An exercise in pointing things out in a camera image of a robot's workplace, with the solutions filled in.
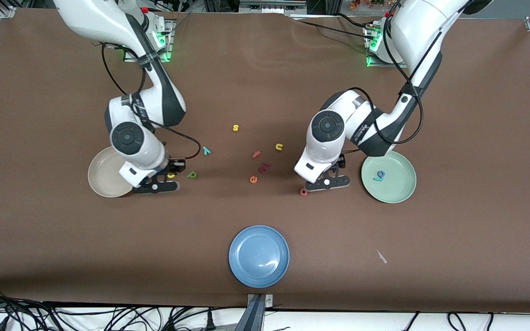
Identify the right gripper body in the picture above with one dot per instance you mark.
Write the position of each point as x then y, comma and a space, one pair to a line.
175, 166

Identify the teal foam letter y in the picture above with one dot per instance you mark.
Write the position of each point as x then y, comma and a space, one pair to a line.
206, 150

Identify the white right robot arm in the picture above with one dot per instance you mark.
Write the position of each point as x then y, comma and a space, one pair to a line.
131, 138

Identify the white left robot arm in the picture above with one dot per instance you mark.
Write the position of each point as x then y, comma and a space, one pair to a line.
329, 126

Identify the beige round plate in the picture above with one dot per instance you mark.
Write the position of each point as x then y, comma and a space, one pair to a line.
104, 174

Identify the maroon foam letter k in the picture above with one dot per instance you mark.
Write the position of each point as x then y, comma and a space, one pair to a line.
262, 169

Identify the green round plate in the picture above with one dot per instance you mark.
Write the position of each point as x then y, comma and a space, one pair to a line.
394, 184

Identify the pink foam letter f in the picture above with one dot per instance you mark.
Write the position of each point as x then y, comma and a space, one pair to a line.
256, 154

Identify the white paper scrap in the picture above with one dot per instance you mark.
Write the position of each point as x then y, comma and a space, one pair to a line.
381, 256

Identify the brown table cover sheet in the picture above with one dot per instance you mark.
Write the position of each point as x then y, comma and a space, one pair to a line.
265, 82

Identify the blue round plate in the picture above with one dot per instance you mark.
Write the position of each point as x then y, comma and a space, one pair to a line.
259, 256

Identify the black power plug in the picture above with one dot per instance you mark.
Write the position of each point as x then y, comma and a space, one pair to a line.
210, 322

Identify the orange dried flowers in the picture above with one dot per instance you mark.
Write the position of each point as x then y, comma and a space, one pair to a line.
361, 4

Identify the white labelled box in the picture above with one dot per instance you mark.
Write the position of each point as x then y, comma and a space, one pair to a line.
269, 7

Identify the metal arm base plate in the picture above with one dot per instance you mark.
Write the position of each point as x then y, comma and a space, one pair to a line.
370, 62
169, 41

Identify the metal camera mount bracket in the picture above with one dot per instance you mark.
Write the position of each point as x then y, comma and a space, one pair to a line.
256, 317

